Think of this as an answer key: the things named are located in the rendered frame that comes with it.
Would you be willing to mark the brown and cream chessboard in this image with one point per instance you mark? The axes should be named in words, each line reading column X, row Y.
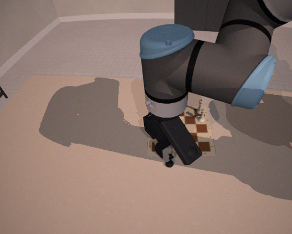
column 201, row 132

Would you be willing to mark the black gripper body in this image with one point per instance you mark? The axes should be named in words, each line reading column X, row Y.
column 151, row 124

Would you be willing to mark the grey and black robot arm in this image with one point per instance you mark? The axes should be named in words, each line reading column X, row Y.
column 236, row 69

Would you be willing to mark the white king chess piece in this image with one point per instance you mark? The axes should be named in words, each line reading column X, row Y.
column 200, row 107

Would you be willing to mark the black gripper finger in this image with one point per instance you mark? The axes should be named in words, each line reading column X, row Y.
column 162, row 152
column 173, row 153

